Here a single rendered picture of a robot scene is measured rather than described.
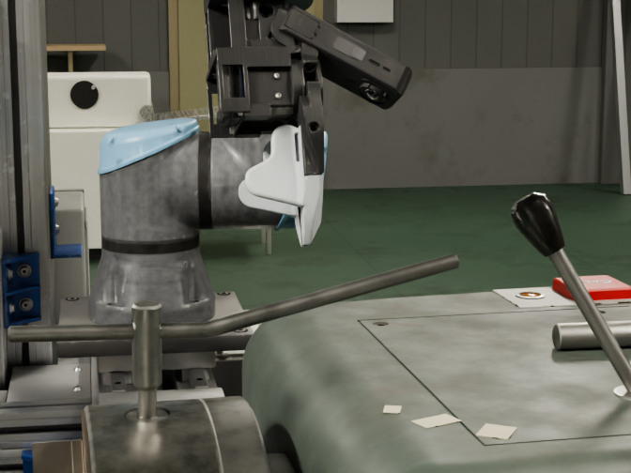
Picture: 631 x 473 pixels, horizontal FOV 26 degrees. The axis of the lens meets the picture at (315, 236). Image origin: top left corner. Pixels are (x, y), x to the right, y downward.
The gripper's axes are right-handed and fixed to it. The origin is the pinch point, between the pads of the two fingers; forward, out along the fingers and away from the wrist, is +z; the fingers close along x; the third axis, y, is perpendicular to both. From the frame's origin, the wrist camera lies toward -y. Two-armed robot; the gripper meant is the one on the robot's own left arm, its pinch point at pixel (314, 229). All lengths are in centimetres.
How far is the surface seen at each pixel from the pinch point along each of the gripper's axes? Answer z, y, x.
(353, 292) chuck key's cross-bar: 5.8, -1.8, 3.9
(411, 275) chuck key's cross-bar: 4.8, -6.2, 4.6
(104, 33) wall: -339, -40, -844
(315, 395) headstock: 12.7, 0.5, -2.0
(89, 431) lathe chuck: 14.5, 18.0, 0.4
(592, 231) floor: -145, -329, -690
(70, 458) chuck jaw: 15.7, 19.1, -10.3
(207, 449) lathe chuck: 16.5, 9.8, 3.2
